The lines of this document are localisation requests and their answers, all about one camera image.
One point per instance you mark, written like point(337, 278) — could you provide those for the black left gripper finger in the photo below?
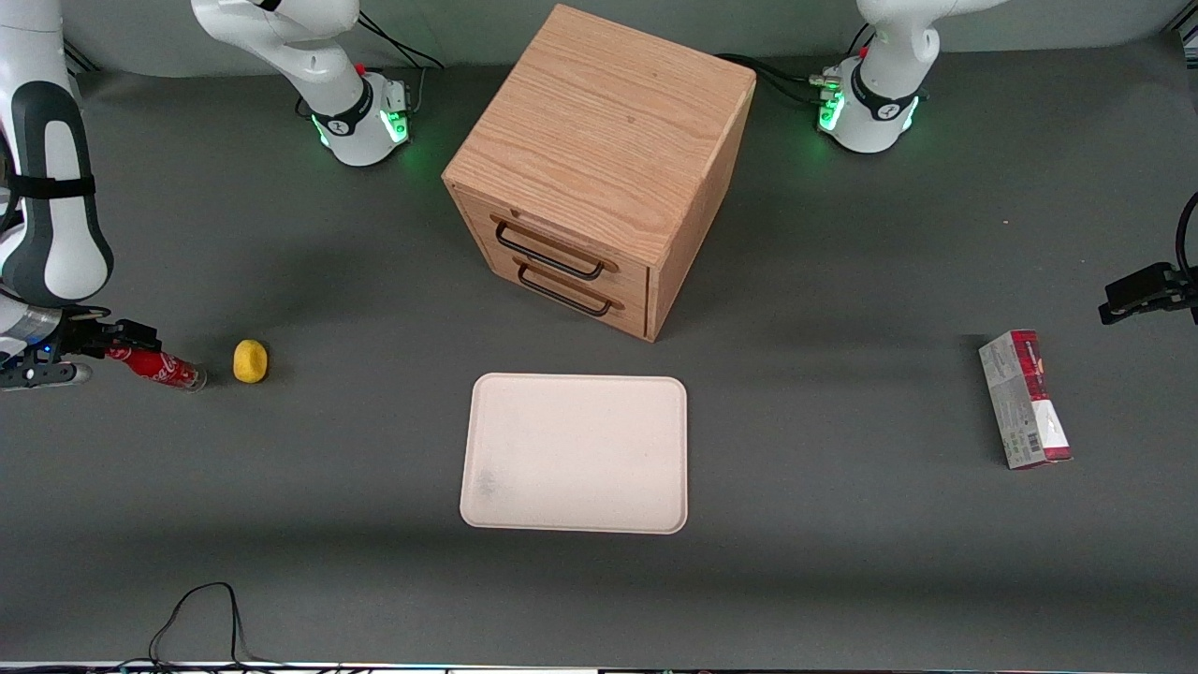
point(1137, 290)

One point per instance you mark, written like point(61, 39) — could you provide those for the wooden two-drawer cabinet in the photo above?
point(599, 140)

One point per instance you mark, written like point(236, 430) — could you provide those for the white rectangular tray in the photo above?
point(576, 454)

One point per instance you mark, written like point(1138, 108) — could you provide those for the yellow lemon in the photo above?
point(250, 361)

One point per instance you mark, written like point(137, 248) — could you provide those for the red coke bottle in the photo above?
point(168, 369)

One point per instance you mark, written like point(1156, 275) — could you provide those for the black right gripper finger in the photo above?
point(42, 375)
point(131, 335)

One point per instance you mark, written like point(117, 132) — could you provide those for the red and grey carton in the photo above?
point(1028, 402)

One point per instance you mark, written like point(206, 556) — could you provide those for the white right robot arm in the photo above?
point(56, 206)

